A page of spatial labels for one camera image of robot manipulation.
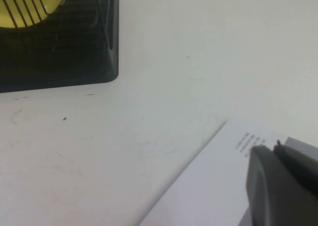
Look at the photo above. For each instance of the black plastic drain tray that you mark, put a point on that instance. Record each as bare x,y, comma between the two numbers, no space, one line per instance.
74,72

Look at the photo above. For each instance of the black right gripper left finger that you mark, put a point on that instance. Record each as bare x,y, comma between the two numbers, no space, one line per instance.
270,193

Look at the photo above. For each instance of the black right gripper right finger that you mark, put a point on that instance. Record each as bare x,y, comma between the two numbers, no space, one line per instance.
300,169

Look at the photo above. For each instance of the white printed paper sheet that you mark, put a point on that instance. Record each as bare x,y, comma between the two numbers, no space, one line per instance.
211,181

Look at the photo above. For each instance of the yellow plate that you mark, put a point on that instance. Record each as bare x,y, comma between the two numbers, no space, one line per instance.
54,0

